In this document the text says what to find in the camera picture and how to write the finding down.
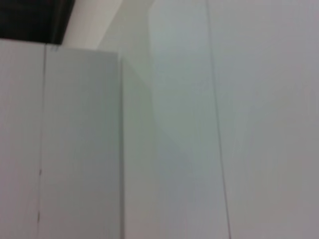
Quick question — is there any white box-shaped cabinet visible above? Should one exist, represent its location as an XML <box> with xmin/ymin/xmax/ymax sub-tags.
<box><xmin>0</xmin><ymin>38</ymin><xmax>123</xmax><ymax>239</ymax></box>

